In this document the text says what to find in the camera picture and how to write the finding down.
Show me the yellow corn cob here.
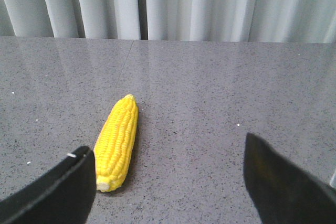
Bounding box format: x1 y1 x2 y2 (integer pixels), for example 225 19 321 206
94 94 139 192

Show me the white pleated curtain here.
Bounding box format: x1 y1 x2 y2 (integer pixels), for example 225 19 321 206
1 0 335 43

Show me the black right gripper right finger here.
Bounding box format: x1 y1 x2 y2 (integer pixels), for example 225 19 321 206
243 133 335 223

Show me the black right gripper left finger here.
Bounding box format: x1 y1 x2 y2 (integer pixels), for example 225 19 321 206
1 146 96 223

